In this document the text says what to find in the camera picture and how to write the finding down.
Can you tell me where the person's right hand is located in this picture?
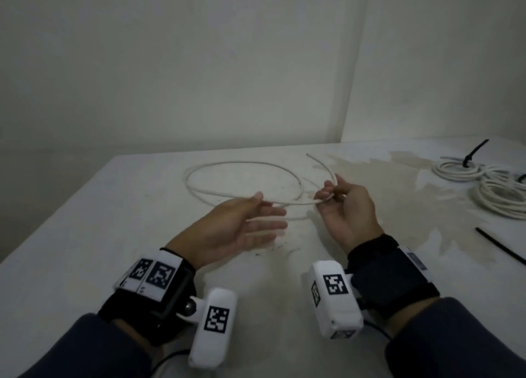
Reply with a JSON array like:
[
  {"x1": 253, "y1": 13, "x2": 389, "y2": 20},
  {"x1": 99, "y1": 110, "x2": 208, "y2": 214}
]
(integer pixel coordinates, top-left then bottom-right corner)
[{"x1": 314, "y1": 174, "x2": 385, "y2": 255}]

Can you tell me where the person's left hand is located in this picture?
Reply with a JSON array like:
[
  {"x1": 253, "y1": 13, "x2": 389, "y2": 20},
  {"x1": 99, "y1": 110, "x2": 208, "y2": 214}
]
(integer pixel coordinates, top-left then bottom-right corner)
[{"x1": 166, "y1": 192, "x2": 288, "y2": 271}]

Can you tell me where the person's right forearm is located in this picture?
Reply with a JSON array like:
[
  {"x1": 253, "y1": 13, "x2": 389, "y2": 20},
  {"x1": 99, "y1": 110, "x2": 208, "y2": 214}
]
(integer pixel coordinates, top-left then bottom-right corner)
[{"x1": 378, "y1": 296, "x2": 526, "y2": 378}]

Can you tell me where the person's left forearm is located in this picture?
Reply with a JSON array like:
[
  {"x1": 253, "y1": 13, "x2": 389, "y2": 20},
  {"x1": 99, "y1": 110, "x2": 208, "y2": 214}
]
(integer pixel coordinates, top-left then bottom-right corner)
[{"x1": 16, "y1": 312, "x2": 155, "y2": 378}]

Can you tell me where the small white marker plate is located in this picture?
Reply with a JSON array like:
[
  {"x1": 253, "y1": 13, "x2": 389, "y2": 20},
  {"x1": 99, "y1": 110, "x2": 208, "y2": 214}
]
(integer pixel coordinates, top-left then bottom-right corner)
[{"x1": 398, "y1": 246, "x2": 429, "y2": 272}]

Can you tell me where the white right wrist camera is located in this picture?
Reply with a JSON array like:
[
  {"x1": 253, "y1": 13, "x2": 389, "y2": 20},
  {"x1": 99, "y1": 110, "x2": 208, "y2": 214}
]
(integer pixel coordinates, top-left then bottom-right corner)
[{"x1": 308, "y1": 260, "x2": 365, "y2": 341}]

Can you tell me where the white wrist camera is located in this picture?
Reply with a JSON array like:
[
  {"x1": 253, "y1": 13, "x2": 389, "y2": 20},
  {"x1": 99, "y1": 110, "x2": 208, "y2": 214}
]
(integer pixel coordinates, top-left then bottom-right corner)
[
  {"x1": 188, "y1": 287, "x2": 239, "y2": 369},
  {"x1": 308, "y1": 260, "x2": 365, "y2": 341}
]

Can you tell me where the black right wrist strap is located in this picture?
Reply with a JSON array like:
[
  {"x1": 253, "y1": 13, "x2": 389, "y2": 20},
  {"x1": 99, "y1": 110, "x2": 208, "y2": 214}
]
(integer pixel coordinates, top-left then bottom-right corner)
[{"x1": 347, "y1": 234, "x2": 441, "y2": 321}]

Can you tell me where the black wrist strap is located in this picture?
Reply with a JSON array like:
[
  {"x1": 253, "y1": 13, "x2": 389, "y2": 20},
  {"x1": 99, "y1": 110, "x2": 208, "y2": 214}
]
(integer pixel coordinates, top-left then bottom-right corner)
[
  {"x1": 347, "y1": 234, "x2": 441, "y2": 321},
  {"x1": 98, "y1": 247, "x2": 197, "y2": 347}
]

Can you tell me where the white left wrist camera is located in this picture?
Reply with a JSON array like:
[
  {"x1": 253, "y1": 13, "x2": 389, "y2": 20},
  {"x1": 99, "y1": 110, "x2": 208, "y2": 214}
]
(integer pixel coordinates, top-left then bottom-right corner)
[{"x1": 188, "y1": 287, "x2": 239, "y2": 369}]

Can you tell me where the black cable tie on bundle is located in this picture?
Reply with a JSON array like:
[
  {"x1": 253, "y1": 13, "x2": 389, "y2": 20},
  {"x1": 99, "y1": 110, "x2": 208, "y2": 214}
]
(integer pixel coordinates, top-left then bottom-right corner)
[{"x1": 462, "y1": 139, "x2": 490, "y2": 168}]

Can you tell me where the black left wrist strap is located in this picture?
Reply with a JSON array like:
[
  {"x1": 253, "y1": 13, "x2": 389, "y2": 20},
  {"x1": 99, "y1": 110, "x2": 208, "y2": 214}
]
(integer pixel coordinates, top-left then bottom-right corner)
[{"x1": 98, "y1": 247, "x2": 197, "y2": 347}]

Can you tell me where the black right camera cable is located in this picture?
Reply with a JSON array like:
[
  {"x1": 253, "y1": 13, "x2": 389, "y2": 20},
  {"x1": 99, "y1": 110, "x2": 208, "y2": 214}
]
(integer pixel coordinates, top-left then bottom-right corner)
[{"x1": 357, "y1": 298, "x2": 393, "y2": 342}]

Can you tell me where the black camera cable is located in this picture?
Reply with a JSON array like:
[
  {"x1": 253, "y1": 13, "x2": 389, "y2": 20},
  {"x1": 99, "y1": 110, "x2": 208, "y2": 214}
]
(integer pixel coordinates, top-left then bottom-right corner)
[
  {"x1": 357, "y1": 298, "x2": 393, "y2": 342},
  {"x1": 150, "y1": 348, "x2": 192, "y2": 373}
]

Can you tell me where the large coiled white cable bundle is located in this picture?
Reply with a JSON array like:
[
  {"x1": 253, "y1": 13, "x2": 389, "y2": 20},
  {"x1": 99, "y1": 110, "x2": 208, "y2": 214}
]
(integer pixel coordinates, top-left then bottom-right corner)
[{"x1": 477, "y1": 172, "x2": 526, "y2": 221}]

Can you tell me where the black left camera cable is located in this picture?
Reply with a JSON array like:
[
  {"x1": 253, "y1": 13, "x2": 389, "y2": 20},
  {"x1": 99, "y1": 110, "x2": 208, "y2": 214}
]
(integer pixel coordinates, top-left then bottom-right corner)
[{"x1": 150, "y1": 348, "x2": 192, "y2": 373}]

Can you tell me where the loose black cable tie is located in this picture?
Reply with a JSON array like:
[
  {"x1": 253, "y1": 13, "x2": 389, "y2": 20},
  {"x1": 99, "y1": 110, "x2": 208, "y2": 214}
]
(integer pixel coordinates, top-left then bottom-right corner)
[{"x1": 475, "y1": 227, "x2": 526, "y2": 266}]

